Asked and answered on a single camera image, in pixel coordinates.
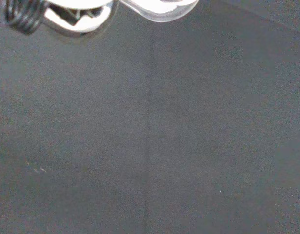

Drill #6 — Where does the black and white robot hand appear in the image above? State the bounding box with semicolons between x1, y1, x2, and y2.
4;0;119;38

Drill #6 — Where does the black bench cloth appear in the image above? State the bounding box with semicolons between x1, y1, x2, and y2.
0;0;300;234

